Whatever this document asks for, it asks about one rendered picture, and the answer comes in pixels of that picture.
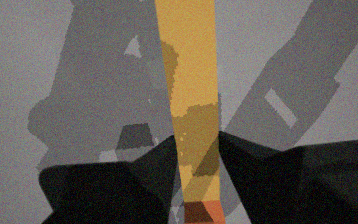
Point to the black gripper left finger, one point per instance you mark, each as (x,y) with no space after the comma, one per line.
(142,187)

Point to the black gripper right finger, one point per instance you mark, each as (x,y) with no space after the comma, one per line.
(274,185)

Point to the yellow bar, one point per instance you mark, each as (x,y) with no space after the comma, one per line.
(187,36)

